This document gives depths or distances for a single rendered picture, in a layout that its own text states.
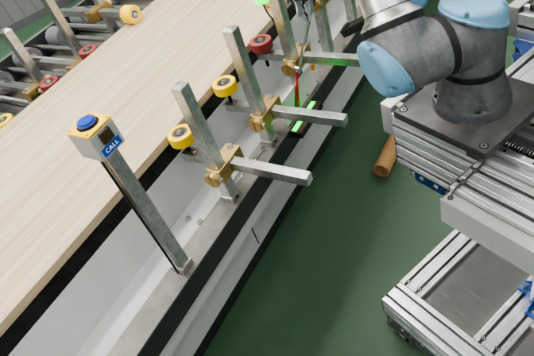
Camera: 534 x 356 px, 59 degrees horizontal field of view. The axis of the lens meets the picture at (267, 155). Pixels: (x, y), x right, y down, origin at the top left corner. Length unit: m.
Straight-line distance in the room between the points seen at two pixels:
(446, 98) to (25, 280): 1.05
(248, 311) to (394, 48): 1.44
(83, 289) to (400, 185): 1.48
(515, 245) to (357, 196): 1.40
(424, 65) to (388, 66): 0.07
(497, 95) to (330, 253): 1.28
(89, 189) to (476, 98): 1.02
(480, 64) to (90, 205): 1.01
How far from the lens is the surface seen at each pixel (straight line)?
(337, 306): 1.98
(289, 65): 1.62
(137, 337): 1.31
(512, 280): 1.78
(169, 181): 1.53
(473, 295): 1.74
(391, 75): 0.86
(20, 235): 1.45
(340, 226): 2.19
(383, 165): 2.30
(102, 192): 1.39
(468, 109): 1.00
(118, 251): 1.46
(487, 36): 0.93
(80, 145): 1.04
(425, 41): 0.88
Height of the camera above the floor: 1.71
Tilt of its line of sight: 41 degrees down
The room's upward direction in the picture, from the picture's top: 20 degrees counter-clockwise
